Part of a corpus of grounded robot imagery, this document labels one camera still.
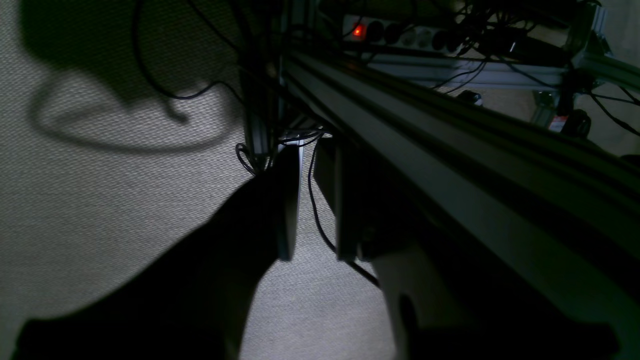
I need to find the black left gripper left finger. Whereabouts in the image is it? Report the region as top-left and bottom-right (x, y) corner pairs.
(13, 146), (301, 360)

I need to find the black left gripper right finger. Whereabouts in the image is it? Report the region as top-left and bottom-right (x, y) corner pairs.
(313, 137), (621, 360)

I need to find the white power strip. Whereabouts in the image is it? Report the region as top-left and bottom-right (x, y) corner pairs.
(342, 14), (463, 55)

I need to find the aluminium table frame rail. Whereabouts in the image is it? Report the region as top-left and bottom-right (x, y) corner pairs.
(283, 50), (639, 330)

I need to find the black loose cable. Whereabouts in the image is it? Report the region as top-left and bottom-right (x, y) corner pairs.
(131, 0), (246, 103)

